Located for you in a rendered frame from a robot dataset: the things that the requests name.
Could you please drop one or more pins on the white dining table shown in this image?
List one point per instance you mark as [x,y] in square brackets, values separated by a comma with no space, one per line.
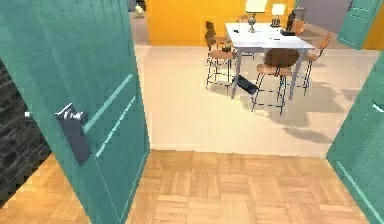
[263,38]

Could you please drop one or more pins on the black flat object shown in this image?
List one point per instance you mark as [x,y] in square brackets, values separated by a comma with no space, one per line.
[246,84]

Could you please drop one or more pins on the white shade table lamp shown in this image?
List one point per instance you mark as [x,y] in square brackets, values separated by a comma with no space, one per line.
[276,13]
[254,10]

